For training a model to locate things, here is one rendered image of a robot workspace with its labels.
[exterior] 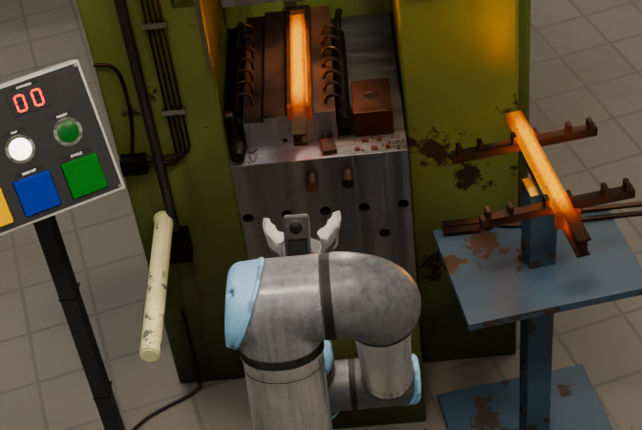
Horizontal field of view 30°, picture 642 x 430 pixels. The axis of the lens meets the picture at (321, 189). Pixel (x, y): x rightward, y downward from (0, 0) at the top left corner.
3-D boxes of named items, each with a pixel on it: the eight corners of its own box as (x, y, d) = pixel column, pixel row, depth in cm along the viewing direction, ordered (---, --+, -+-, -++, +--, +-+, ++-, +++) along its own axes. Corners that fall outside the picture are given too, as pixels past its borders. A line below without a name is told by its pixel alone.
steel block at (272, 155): (417, 296, 282) (407, 150, 254) (258, 311, 284) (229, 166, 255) (399, 148, 325) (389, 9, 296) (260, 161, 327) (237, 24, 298)
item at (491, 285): (652, 292, 254) (652, 286, 252) (468, 331, 251) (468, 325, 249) (600, 203, 276) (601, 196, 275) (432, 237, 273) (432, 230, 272)
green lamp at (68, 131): (80, 143, 241) (75, 126, 239) (57, 145, 242) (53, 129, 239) (82, 134, 244) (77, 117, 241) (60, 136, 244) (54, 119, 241)
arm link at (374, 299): (417, 232, 156) (417, 352, 219) (321, 241, 156) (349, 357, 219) (425, 318, 152) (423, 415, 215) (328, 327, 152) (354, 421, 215)
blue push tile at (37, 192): (62, 204, 242) (48, 169, 240) (26, 218, 240) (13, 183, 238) (61, 203, 243) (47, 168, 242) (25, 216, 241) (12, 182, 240)
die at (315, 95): (338, 139, 259) (334, 107, 253) (246, 147, 260) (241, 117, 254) (331, 32, 291) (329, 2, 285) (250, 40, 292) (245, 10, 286)
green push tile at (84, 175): (109, 186, 244) (95, 152, 243) (73, 200, 242) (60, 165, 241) (107, 186, 246) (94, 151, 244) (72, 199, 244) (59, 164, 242)
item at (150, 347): (163, 363, 258) (159, 346, 255) (139, 365, 258) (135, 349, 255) (177, 225, 291) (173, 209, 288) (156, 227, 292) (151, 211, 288)
